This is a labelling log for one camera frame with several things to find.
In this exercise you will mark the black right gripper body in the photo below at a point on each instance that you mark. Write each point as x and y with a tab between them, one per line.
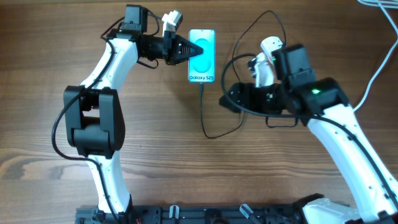
268	99

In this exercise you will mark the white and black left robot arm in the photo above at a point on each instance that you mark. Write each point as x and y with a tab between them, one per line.
91	126

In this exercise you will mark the blue Galaxy S25 smartphone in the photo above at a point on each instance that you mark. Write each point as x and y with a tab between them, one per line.
201	68

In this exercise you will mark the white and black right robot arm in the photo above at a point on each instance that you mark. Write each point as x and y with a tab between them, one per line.
323	107

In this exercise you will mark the white power strip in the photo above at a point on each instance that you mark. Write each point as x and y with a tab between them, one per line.
270	44

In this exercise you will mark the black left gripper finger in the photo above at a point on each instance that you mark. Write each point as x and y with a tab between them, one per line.
181	58
187	48

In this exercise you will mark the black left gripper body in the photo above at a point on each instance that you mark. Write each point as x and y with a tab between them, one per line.
159	48

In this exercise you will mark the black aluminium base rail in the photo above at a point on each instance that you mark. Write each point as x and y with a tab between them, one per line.
280	213

